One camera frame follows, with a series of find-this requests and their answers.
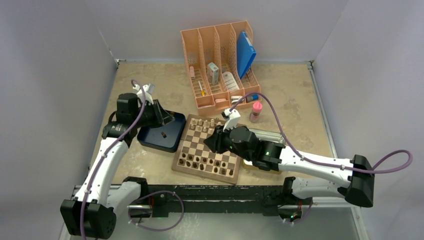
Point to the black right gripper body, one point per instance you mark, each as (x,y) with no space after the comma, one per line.
(224,143)

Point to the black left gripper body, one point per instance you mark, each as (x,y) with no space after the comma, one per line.
(149,117)

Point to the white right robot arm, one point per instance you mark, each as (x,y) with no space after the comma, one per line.
(345,178)

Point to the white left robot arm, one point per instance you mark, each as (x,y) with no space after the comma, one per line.
(92,212)

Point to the light chess pieces row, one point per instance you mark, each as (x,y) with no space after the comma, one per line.
(199,126)

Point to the wooden chess board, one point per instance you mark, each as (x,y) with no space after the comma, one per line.
(194,145)

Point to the dark blue tin tray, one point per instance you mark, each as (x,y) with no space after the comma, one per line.
(152,137)

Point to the white stapler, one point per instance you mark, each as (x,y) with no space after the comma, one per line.
(235,98)

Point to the yellow pen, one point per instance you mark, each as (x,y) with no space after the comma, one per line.
(201,88)

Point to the pink cap bottle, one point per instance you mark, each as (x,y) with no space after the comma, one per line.
(255,112)

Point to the blue cap glue stick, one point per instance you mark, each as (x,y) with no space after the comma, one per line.
(252,98)

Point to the white labelled packet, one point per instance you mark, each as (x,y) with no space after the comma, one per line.
(230,81)

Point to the white red small box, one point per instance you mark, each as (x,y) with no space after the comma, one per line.
(212,71)

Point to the orange file organizer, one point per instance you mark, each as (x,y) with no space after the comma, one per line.
(217,44)

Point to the blue folder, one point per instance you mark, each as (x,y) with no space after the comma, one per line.
(245,54)

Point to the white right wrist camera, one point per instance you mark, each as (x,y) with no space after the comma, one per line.
(232,117)

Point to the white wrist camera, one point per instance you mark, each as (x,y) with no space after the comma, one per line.
(232,117)
(145,91)

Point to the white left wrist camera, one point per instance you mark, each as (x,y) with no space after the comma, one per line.
(145,91)

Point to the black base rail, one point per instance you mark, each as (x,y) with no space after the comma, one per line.
(268,200)

